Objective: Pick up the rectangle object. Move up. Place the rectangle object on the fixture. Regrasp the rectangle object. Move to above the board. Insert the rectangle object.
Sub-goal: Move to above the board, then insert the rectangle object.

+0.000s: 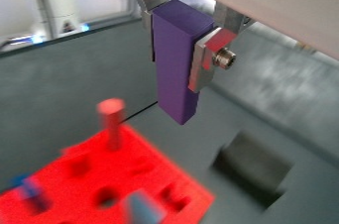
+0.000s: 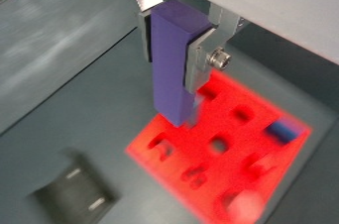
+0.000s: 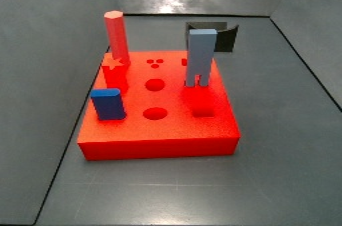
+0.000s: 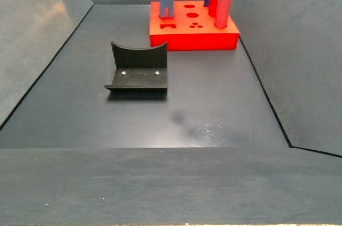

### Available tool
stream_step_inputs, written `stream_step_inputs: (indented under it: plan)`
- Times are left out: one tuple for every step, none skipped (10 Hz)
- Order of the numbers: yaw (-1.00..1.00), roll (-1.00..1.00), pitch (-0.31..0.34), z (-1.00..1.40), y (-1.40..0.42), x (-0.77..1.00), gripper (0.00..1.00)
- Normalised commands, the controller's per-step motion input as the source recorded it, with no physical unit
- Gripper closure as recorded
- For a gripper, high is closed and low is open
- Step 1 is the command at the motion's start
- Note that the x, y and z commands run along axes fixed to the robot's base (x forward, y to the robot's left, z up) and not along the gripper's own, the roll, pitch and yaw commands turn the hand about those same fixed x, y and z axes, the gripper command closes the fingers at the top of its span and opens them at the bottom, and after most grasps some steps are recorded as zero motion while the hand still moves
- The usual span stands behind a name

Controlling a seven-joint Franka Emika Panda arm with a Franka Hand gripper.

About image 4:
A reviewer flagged black curved fixture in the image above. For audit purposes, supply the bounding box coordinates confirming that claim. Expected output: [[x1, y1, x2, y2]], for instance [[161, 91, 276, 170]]
[[105, 43, 168, 91]]

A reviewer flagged red shape-sorter board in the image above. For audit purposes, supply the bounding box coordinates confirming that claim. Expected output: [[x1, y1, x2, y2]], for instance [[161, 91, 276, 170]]
[[149, 1, 239, 51]]

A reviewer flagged red star peg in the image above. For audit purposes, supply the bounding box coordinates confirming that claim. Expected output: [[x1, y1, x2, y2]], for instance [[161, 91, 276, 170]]
[[208, 0, 217, 18]]

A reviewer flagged red hexagonal peg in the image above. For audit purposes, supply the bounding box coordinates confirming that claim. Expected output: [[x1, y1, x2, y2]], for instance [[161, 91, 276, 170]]
[[215, 0, 232, 29]]

